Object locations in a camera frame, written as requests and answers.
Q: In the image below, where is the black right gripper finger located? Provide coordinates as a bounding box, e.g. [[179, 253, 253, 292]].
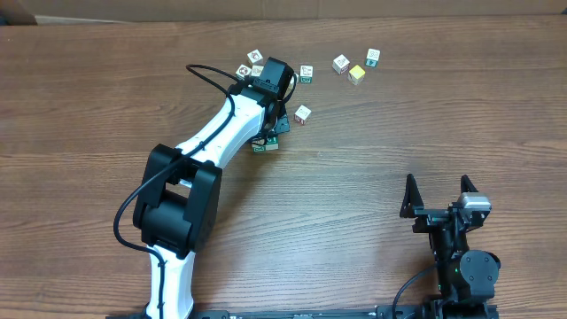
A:
[[461, 175, 478, 193], [400, 174, 424, 218]]

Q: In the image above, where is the blue letter wooden block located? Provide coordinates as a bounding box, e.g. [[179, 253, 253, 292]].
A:
[[251, 66, 264, 77]]

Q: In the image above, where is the green letter wooden block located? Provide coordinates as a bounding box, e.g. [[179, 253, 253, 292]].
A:
[[265, 136, 279, 151]]

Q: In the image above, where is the sailboat picture wooden block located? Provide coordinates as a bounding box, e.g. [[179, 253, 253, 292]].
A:
[[251, 138, 267, 152]]

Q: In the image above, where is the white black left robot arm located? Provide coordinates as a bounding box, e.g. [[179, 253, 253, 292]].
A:
[[128, 58, 298, 318]]

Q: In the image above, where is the turtle picture wooden block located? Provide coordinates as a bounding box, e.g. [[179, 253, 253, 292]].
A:
[[289, 73, 299, 89]]

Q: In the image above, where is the brown circle picture block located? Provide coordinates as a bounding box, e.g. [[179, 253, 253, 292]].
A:
[[235, 65, 252, 81]]

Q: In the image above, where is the red picture far-left block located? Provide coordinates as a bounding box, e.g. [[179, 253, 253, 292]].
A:
[[247, 50, 264, 66]]

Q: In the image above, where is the green B wooden block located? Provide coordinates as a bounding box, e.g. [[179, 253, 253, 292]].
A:
[[299, 66, 314, 83]]

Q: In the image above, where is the red letter wooden block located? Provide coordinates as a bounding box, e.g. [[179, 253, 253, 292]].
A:
[[294, 105, 312, 125]]

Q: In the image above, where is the red trim white block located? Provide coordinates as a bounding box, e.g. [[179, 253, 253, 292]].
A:
[[332, 54, 350, 74]]

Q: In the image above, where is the yellow wooden block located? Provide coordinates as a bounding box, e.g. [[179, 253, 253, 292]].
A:
[[347, 65, 366, 85]]

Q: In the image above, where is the teal trim white block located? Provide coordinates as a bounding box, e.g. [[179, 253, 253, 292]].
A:
[[365, 48, 380, 67]]

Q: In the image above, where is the cardboard sheet at back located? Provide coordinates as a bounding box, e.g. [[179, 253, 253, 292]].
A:
[[1, 0, 566, 25]]

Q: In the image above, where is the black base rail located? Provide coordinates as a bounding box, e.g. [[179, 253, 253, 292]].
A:
[[106, 306, 500, 319]]

